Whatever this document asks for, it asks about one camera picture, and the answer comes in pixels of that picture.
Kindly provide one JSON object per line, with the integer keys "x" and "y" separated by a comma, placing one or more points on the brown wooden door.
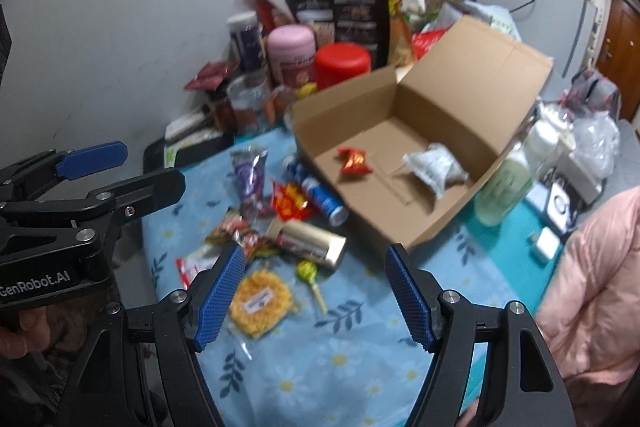
{"x": 622, "y": 57}

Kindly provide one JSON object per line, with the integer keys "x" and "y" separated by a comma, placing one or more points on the small dark lidded jar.
{"x": 221, "y": 112}

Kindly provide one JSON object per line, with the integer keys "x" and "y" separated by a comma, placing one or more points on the brown cardboard box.
{"x": 450, "y": 97}

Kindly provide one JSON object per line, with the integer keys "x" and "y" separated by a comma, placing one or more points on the brown red snack packet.
{"x": 240, "y": 234}

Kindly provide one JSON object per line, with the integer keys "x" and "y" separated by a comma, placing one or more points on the red foil bag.
{"x": 427, "y": 43}

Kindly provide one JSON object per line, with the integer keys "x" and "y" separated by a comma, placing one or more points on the lying clear orange jar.
{"x": 281, "y": 104}

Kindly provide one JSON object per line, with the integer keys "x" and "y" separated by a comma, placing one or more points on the clear packet of yellow noodles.
{"x": 260, "y": 302}

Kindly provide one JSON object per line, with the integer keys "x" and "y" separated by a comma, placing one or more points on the clear plastic bag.
{"x": 595, "y": 144}

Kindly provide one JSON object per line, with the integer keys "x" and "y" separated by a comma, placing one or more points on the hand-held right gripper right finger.
{"x": 407, "y": 297}

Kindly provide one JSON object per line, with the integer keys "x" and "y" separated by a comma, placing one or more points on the white charger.
{"x": 546, "y": 246}

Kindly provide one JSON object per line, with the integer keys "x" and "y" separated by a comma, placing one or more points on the small yellow ball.
{"x": 306, "y": 90}

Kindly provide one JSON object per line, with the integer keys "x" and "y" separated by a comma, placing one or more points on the black white device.
{"x": 561, "y": 207}

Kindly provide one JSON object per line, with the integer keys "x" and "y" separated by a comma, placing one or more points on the dark red sachet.
{"x": 206, "y": 76}

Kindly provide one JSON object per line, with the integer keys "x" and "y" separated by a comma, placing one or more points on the person's left hand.
{"x": 20, "y": 337}

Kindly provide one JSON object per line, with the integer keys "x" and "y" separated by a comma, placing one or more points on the red snack bag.
{"x": 267, "y": 14}

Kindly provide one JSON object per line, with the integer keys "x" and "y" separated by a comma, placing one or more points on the clear jar with orange label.
{"x": 247, "y": 104}

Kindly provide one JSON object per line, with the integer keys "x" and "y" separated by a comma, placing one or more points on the white printed snack packet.
{"x": 435, "y": 168}

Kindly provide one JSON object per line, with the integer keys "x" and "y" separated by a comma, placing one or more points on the grey red backpack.
{"x": 595, "y": 89}

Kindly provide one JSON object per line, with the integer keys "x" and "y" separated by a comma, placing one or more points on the pink padded jacket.
{"x": 595, "y": 297}

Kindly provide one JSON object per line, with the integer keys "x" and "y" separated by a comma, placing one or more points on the red yellow snack packet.
{"x": 290, "y": 203}

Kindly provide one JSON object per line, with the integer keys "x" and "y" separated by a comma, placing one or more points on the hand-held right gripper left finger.
{"x": 220, "y": 297}

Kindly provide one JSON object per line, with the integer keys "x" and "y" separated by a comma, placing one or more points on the black tray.
{"x": 200, "y": 149}

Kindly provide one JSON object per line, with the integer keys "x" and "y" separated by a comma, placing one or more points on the dark jar with white lid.
{"x": 246, "y": 42}

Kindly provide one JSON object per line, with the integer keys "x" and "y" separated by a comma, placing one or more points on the white fridge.
{"x": 555, "y": 37}

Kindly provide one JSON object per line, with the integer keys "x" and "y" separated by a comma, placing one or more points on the brown orange snack bag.
{"x": 400, "y": 32}

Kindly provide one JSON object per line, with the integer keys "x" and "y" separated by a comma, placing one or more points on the pink lidded jar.
{"x": 291, "y": 57}

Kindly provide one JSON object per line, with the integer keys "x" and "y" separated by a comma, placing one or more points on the teal cloth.
{"x": 505, "y": 267}

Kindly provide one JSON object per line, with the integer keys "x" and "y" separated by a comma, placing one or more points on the pale green bottle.
{"x": 502, "y": 187}

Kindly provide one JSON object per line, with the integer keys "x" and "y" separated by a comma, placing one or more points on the silver purple snack packet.
{"x": 250, "y": 177}

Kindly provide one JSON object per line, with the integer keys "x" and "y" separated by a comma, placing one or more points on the red white packet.
{"x": 197, "y": 264}

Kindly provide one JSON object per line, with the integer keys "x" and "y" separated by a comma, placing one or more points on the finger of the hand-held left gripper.
{"x": 150, "y": 189}
{"x": 92, "y": 159}

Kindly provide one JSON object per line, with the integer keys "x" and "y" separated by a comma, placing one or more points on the blue white tablet tube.
{"x": 322, "y": 199}

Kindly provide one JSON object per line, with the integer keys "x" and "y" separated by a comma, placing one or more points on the stack of white papers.
{"x": 480, "y": 17}

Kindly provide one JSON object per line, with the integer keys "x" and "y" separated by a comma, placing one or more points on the green yellow lollipop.
{"x": 306, "y": 272}

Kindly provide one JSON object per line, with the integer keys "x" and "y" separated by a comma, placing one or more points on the small red candy packet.
{"x": 354, "y": 163}

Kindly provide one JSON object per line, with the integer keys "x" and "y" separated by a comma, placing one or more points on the red lidded jar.
{"x": 345, "y": 67}

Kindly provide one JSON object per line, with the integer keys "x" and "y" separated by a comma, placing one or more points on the white carton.
{"x": 580, "y": 179}

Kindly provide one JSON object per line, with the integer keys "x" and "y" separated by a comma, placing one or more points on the black standing pouch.
{"x": 345, "y": 17}

